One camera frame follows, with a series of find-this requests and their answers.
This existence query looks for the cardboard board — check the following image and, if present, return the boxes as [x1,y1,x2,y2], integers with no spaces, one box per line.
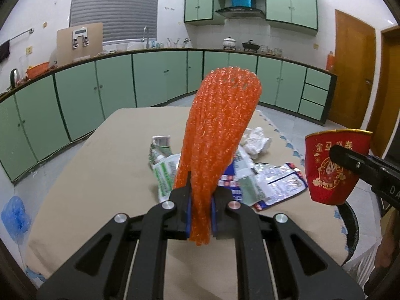
[56,22,104,67]

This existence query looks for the white tissue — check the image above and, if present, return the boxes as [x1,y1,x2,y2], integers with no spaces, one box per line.
[240,127,272,156]

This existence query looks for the person's right hand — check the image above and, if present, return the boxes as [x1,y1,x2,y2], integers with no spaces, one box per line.
[375,222,400,269]

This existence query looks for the black range hood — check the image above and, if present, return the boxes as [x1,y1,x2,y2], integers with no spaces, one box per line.
[215,7,265,19]

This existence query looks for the green lower cabinets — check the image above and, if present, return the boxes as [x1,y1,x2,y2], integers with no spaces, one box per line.
[0,48,338,183]

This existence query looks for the green upper cabinets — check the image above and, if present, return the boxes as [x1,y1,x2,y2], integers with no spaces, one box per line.
[184,0,319,32]

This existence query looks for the red paper cup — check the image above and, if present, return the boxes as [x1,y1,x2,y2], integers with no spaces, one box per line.
[304,129,373,206]

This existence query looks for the green white toothpaste tube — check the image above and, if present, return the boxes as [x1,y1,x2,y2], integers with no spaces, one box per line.
[147,135,188,204]

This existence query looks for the white and blue packet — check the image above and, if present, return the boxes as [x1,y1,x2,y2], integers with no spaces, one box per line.
[216,159,243,206]

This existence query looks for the silver foil wrapper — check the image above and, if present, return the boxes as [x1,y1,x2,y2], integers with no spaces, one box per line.
[251,162,309,212]

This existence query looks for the blue plastic bag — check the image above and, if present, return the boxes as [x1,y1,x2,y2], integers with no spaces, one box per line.
[1,195,32,242]

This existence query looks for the orange foam fruit net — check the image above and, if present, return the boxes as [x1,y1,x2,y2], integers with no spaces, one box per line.
[173,66,262,247]

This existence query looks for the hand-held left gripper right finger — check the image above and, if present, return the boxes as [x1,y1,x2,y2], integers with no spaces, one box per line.
[211,188,366,300]

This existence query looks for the grey window blind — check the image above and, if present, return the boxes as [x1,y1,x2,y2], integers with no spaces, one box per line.
[69,0,161,43]

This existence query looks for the wooden door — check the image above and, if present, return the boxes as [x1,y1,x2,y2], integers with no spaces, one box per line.
[370,25,400,158]
[326,9,377,130]

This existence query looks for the orange basin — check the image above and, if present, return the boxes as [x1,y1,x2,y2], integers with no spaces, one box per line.
[25,62,51,79]

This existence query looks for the metal towel rail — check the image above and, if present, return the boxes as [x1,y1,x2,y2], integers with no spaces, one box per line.
[0,28,34,46]

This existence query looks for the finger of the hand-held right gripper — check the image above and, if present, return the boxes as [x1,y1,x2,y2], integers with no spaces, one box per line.
[329,144,381,182]

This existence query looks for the white bracket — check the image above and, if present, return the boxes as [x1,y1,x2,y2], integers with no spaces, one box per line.
[71,29,90,49]

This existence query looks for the pale blue and green packet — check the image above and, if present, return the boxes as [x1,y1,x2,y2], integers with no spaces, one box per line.
[233,147,266,207]

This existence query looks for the green drawer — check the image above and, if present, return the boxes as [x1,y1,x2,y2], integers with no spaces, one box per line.
[301,83,329,103]
[298,99,326,121]
[304,68,332,87]

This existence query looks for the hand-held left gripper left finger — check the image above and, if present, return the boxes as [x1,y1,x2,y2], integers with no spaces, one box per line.
[36,181,192,300]

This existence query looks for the green cabinets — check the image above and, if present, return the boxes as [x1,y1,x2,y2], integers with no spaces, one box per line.
[0,48,338,183]
[184,0,319,32]

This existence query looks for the trash bin with black bag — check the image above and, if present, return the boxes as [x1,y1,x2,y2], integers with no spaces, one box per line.
[336,200,361,255]

